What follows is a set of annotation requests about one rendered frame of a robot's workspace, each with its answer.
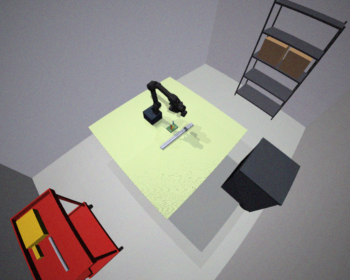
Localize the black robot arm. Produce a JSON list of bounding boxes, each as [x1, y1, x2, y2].
[[147, 81, 186, 115]]

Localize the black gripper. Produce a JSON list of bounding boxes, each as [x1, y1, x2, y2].
[[169, 105, 187, 117]]

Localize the grey slotted metal rail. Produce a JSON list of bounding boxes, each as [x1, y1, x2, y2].
[[160, 122, 194, 150]]

